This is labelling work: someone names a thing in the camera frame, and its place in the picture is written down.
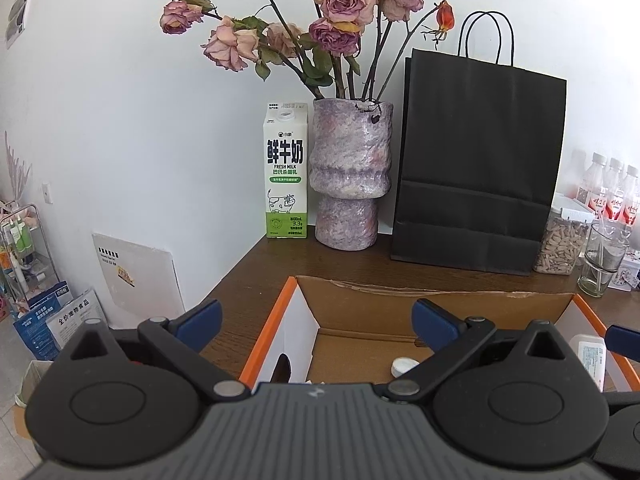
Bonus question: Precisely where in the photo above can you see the white bottle cap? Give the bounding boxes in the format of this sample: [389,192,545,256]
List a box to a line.
[390,356,420,378]

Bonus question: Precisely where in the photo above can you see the translucent cotton swab box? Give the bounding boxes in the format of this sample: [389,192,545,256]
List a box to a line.
[570,334,608,391]

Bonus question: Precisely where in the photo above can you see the white tin box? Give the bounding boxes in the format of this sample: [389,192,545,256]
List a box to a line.
[608,255,640,292]

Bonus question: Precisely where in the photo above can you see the empty glass cup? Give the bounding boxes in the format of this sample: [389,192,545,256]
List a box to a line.
[577,220,629,298]

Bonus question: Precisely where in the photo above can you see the red cardboard box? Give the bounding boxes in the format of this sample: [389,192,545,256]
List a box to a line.
[237,275,640,396]

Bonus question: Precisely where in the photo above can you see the clear jar with pellets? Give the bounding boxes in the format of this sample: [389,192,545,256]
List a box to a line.
[534,208,593,275]

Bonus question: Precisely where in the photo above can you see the right red label bottle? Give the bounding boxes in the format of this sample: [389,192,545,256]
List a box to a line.
[617,165,639,228]

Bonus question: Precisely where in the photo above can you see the red label bottle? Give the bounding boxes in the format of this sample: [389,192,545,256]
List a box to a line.
[617,165,639,228]
[576,153,606,216]
[602,157,625,220]

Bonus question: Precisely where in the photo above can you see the blue white paper bags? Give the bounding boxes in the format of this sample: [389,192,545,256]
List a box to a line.
[13,281,106,361]

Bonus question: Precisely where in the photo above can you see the middle red label bottle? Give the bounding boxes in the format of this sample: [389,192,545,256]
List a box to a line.
[602,157,625,220]

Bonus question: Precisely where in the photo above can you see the left red label bottle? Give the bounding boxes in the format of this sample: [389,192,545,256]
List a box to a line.
[576,153,606,216]

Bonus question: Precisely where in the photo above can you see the cardboard trash box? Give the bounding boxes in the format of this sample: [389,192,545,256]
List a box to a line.
[13,360,53,440]

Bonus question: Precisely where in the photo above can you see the purple ceramic vase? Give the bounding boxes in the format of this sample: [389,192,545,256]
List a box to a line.
[309,99,394,252]

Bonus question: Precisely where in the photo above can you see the black paper bag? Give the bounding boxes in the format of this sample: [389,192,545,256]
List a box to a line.
[390,11,567,275]

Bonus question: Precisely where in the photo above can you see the green white milk carton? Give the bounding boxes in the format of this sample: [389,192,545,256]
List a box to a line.
[262,103,308,240]

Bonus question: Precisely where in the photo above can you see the dried pink rose bouquet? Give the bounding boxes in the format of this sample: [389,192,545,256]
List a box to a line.
[158,0,456,102]

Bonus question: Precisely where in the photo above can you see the white wall panel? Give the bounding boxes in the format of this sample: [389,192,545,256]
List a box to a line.
[92,233,186,328]

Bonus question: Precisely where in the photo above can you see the metal wire shelf rack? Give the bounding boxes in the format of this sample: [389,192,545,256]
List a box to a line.
[1,204,60,320]

